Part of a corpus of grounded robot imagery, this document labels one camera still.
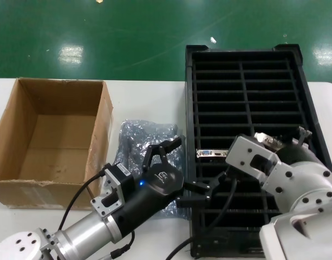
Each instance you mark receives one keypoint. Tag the brown cardboard box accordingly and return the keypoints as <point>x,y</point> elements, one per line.
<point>60,92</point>

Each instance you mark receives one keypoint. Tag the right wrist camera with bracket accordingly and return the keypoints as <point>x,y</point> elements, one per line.
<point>244,151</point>

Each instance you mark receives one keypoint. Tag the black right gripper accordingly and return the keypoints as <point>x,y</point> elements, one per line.
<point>298,155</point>

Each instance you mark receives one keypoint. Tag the crinkled silver antistatic bag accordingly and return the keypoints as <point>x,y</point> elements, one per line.
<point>144,130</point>

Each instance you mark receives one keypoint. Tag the black slotted container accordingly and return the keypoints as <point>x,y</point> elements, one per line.
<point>191,108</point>

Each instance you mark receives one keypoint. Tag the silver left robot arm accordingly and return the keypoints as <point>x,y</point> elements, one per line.
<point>81,230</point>

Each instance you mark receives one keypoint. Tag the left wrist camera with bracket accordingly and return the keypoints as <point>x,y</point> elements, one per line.
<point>111,195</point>

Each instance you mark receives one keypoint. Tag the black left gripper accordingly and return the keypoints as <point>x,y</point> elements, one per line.
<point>152,195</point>

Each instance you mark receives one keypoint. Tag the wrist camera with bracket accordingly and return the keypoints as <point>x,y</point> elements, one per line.
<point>111,195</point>
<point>244,151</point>

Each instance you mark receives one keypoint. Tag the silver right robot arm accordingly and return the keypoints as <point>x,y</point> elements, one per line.
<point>312,184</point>

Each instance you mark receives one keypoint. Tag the white floor debris piece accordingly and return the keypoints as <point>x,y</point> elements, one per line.
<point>213,40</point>

